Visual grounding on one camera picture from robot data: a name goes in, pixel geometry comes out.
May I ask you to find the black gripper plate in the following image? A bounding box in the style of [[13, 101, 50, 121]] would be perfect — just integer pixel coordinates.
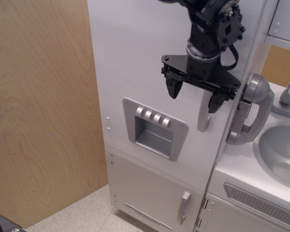
[[161, 55, 241, 113]]

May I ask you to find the silver door handle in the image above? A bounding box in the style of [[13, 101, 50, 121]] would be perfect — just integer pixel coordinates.
[[197, 90, 212, 132], [178, 191, 191, 225]]

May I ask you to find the white fridge door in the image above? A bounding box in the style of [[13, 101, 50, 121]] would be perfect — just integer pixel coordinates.
[[87, 0, 266, 193]]

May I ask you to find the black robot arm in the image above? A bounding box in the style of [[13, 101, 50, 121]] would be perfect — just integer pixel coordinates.
[[161, 0, 246, 113]]

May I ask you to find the silver ice dispenser panel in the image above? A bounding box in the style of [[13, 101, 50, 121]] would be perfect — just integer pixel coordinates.
[[122, 98, 189, 162]]

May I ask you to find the grey toy telephone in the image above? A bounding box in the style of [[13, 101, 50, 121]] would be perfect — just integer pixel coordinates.
[[226, 74, 275, 145]]

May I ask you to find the silver toy faucet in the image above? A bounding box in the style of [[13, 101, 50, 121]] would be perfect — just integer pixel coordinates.
[[271, 83, 290, 118]]

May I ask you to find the silver toy sink basin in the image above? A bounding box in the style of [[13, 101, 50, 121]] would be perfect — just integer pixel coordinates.
[[253, 122, 290, 187]]

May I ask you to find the brass door hinge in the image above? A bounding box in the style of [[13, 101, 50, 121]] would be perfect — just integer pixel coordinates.
[[202, 198, 208, 209]]

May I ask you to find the white toy kitchen cabinet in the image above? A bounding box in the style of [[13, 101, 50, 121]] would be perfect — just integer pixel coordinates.
[[196, 0, 290, 232]]

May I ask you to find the white upper cupboard door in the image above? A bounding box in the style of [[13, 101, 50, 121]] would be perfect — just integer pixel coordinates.
[[268, 0, 290, 42]]

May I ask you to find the white lower freezer door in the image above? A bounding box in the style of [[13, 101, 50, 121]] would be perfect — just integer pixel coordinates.
[[105, 145, 203, 232]]

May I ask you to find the grey oven vent panel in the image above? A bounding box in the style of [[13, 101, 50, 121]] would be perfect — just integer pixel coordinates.
[[224, 183, 290, 226]]

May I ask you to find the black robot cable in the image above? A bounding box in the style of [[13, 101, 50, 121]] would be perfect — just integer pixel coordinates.
[[218, 44, 239, 71]]

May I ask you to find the dark base plate corner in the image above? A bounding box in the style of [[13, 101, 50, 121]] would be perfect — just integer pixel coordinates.
[[0, 215, 27, 232]]

